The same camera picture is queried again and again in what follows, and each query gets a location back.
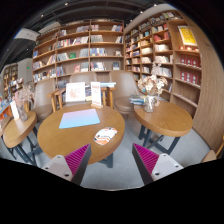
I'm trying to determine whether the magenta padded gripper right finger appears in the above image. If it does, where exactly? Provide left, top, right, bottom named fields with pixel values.
left=132, top=143, right=182, bottom=185

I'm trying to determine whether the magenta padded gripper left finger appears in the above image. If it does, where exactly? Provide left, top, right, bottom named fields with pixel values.
left=42, top=144, right=91, bottom=185

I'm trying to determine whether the patterned white orange mouse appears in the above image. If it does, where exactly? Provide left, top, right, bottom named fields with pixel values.
left=93, top=127, right=117, bottom=145

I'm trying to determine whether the blue pink gradient mouse pad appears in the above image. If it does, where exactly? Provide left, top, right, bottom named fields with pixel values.
left=59, top=109, right=100, bottom=129

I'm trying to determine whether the round wooden centre table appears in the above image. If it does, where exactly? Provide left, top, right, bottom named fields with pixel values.
left=37, top=104, right=125, bottom=168

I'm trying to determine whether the round wooden table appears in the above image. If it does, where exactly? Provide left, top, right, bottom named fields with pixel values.
left=37, top=104, right=125, bottom=168
left=134, top=101, right=193, bottom=154
left=3, top=111, right=41, bottom=166

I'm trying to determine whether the round wooden right table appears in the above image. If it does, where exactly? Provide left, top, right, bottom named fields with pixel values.
left=134, top=101, right=193, bottom=154

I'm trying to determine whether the round wooden left table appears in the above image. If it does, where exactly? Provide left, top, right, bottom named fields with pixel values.
left=3, top=111, right=41, bottom=166

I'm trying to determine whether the stack of books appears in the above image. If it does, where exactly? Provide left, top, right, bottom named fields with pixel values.
left=129, top=95, right=145, bottom=105

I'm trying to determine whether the white standing sign card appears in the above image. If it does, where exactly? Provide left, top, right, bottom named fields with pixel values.
left=91, top=82, right=102, bottom=108

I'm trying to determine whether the white framed picture board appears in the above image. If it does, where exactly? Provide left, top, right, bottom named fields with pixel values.
left=66, top=82, right=86, bottom=102

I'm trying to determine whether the white card on left table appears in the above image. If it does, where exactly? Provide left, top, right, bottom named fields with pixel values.
left=10, top=101, right=20, bottom=120

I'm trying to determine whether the glass vase with dried flowers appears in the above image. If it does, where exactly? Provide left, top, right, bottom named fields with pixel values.
left=138, top=62, right=168, bottom=112

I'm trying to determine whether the beige armchair left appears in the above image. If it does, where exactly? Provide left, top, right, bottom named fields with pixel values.
left=32, top=79, right=55, bottom=122

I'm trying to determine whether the beige armchair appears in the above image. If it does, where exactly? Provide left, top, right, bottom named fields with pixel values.
left=69, top=71, right=97, bottom=85
left=109, top=70, right=140, bottom=114
left=32, top=79, right=55, bottom=122

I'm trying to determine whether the beige armchair right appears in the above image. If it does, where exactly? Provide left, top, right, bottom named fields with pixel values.
left=109, top=70, right=140, bottom=114

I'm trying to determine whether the left vase with dried flowers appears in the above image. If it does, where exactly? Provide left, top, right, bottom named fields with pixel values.
left=13, top=85, right=34, bottom=122

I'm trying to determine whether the beige armchair centre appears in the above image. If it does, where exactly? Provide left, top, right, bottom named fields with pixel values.
left=69, top=71, right=97, bottom=85

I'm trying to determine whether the distant wooden bookshelf left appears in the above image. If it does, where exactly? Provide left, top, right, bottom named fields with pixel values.
left=3, top=63, right=18, bottom=100

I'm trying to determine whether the wooden bookshelf centre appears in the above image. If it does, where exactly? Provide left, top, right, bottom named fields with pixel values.
left=32, top=19, right=124, bottom=84

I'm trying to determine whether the wooden bookshelf right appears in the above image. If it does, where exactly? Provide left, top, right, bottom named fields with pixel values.
left=123, top=9, right=203, bottom=119

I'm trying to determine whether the yellow poster on shelf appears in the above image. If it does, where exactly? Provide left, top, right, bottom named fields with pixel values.
left=178, top=26, right=197, bottom=46

